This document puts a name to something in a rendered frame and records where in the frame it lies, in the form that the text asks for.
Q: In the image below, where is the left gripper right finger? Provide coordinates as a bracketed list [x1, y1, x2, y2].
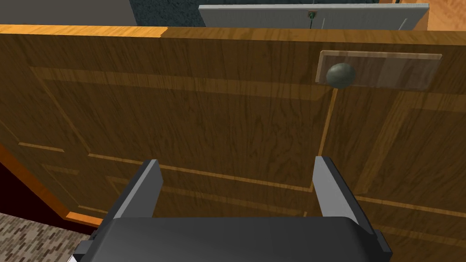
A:
[312, 156, 375, 235]

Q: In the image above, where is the pale grey door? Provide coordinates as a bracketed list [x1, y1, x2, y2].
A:
[198, 3, 430, 31]

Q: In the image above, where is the brown wooden door leaf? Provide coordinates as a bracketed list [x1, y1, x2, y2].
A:
[0, 24, 466, 262]

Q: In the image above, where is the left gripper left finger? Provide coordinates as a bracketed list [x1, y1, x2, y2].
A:
[103, 159, 164, 226]

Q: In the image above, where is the dark grey round door knob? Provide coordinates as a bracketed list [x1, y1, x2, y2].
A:
[326, 63, 357, 90]

